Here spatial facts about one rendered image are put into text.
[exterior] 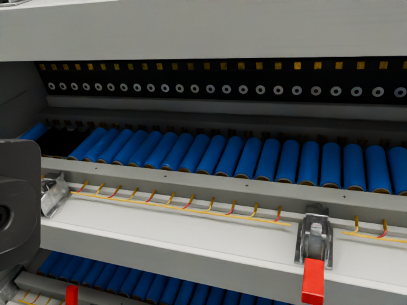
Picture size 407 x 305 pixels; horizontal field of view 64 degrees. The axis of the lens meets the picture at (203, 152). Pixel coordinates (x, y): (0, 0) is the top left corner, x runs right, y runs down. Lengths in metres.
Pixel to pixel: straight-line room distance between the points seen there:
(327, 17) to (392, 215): 0.16
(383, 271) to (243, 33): 0.20
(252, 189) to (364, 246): 0.10
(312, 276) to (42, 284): 0.41
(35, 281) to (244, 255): 0.36
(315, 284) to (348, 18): 0.16
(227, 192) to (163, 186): 0.06
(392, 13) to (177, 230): 0.23
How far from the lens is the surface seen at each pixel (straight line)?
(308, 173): 0.32
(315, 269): 0.23
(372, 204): 0.30
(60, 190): 0.38
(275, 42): 0.24
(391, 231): 0.31
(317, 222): 0.26
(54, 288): 0.53
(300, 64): 0.37
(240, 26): 0.24
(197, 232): 0.30
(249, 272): 0.29
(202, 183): 0.31
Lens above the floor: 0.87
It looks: 17 degrees down
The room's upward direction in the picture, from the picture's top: 1 degrees counter-clockwise
